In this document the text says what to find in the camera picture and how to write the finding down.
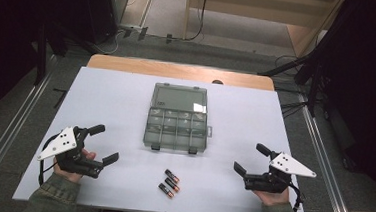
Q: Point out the person's left hand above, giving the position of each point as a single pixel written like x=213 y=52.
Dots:
x=68 y=175

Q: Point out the dark curtain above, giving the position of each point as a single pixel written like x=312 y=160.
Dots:
x=11 y=23
x=371 y=82

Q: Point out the black tripod stand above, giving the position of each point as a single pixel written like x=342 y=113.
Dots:
x=289 y=64

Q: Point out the metal floor rail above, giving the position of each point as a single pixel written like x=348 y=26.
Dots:
x=10 y=130
x=325 y=162

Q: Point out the black and copper battery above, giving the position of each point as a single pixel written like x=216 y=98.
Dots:
x=166 y=190
x=172 y=184
x=172 y=175

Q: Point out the light wooden frame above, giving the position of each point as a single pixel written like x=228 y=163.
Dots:
x=249 y=8

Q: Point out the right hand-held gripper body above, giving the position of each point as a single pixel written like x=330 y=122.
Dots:
x=287 y=164

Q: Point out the wooden table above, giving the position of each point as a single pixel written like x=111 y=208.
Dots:
x=178 y=70

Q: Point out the person's right hand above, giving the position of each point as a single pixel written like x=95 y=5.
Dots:
x=272 y=197

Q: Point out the white table cover board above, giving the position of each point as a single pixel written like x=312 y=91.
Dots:
x=109 y=97

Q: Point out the clear plastic organizer box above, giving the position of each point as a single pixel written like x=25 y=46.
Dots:
x=176 y=118

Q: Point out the black tape strip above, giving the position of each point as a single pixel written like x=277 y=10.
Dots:
x=59 y=96

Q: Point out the dark cabinet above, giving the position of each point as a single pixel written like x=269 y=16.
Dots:
x=99 y=9

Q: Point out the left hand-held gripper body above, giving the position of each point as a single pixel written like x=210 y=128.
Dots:
x=60 y=144

